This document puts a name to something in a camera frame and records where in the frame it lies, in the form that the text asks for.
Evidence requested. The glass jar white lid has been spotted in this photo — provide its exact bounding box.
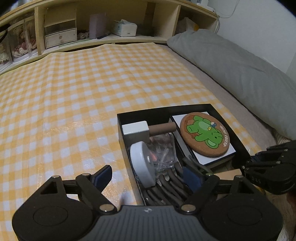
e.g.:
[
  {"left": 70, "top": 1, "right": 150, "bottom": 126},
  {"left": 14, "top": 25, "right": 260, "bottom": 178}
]
[{"left": 129, "top": 133, "right": 178, "bottom": 187}]

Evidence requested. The clear doll display case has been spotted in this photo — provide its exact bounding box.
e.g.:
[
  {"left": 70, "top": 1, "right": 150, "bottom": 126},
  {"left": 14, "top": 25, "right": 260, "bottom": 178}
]
[
  {"left": 0, "top": 30, "right": 12, "bottom": 71},
  {"left": 8, "top": 17, "right": 38, "bottom": 64}
]

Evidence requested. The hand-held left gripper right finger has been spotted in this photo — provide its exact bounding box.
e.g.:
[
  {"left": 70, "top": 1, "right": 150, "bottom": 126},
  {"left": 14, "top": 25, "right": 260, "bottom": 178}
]
[{"left": 180, "top": 166, "right": 260, "bottom": 212}]

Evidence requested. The cream and brown patterned blanket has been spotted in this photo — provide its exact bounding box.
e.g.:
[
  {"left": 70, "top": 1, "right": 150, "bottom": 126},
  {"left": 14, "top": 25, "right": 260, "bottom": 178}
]
[{"left": 262, "top": 133, "right": 296, "bottom": 241}]

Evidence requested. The dark brown hair claw clip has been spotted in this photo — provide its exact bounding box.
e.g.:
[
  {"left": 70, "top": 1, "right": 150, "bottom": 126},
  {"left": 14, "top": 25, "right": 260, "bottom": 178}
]
[{"left": 144, "top": 158, "right": 208, "bottom": 206}]

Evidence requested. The small cream drawer unit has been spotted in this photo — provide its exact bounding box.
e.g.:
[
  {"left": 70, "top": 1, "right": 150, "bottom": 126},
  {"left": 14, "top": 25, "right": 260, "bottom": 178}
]
[{"left": 44, "top": 8, "right": 77, "bottom": 49}]

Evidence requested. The brown tube white square cap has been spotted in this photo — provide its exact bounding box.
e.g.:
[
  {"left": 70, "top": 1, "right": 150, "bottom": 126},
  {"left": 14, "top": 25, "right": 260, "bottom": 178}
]
[{"left": 122, "top": 120, "right": 177, "bottom": 144}]

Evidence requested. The white cable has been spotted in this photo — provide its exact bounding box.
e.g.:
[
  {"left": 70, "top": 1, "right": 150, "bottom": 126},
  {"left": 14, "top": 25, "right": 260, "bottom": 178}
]
[{"left": 214, "top": 0, "right": 240, "bottom": 32}]

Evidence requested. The yellow checked blanket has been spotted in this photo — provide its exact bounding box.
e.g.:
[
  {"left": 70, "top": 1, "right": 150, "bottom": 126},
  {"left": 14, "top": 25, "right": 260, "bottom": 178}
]
[{"left": 0, "top": 43, "right": 265, "bottom": 241}]

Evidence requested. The white small box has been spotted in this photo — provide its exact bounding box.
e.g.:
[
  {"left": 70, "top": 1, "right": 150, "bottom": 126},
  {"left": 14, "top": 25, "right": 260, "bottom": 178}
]
[{"left": 196, "top": 0, "right": 214, "bottom": 10}]

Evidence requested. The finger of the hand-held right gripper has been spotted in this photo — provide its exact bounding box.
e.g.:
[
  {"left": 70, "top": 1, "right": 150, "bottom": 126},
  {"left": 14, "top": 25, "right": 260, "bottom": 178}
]
[
  {"left": 240, "top": 161, "right": 284, "bottom": 186},
  {"left": 251, "top": 139, "right": 296, "bottom": 163}
]

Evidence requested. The white and black gift box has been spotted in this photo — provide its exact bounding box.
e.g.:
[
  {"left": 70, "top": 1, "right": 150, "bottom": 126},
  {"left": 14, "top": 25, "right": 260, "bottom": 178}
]
[{"left": 170, "top": 112, "right": 237, "bottom": 169}]

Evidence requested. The white plastic bag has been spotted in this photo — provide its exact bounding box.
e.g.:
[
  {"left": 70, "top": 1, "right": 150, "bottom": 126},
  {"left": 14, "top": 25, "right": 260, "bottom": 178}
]
[{"left": 178, "top": 17, "right": 200, "bottom": 35}]

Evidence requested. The long wooden shelf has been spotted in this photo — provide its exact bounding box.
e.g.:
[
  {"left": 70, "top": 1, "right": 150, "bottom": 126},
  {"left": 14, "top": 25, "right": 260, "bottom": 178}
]
[{"left": 0, "top": 0, "right": 220, "bottom": 75}]

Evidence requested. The grey pillow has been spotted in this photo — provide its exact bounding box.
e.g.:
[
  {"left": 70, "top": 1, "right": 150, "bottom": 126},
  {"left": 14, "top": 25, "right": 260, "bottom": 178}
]
[{"left": 166, "top": 29, "right": 296, "bottom": 139}]

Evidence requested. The cork coaster green cartoon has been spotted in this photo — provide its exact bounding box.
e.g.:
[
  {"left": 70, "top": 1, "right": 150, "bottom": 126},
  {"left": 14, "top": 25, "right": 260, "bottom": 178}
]
[{"left": 180, "top": 112, "right": 233, "bottom": 156}]

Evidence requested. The white tissue box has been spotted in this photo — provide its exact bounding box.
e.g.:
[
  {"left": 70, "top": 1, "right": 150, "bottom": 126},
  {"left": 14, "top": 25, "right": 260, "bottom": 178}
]
[{"left": 113, "top": 19, "right": 137, "bottom": 37}]

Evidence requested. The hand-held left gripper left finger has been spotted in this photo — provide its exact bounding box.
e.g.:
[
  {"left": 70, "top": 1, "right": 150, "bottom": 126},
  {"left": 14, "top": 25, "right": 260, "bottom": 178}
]
[{"left": 37, "top": 165, "right": 117, "bottom": 212}]

